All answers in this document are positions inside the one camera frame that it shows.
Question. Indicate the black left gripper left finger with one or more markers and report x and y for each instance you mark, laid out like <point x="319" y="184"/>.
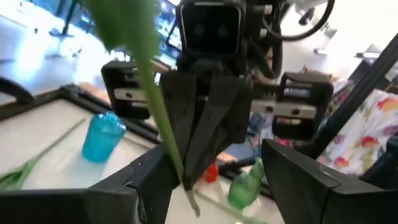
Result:
<point x="77" y="205"/>

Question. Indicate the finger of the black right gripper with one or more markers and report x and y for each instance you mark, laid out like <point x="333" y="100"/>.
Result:
<point x="183" y="102"/>
<point x="224" y="118"/>

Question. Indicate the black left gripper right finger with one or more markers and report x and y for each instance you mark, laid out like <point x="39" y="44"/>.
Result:
<point x="326" y="202"/>

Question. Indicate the red tulip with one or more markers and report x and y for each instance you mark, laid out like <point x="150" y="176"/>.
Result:
<point x="212" y="174"/>
<point x="133" y="28"/>

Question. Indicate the orange tulip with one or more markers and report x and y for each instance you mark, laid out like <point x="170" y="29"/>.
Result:
<point x="18" y="175"/>

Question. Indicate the blue glass vase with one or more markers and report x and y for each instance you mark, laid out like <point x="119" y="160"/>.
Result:
<point x="102" y="140"/>

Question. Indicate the green glass vase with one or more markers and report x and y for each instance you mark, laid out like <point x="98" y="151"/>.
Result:
<point x="244" y="189"/>

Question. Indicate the computer monitor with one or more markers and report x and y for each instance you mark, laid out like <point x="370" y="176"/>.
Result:
<point x="169" y="31"/>

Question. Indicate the colourful floral cloth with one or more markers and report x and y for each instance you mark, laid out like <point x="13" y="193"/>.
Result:
<point x="367" y="137"/>

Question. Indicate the black diagonal frame strut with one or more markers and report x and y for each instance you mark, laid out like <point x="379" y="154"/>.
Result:
<point x="357" y="90"/>

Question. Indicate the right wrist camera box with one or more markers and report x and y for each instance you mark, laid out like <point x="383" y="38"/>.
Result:
<point x="211" y="28"/>

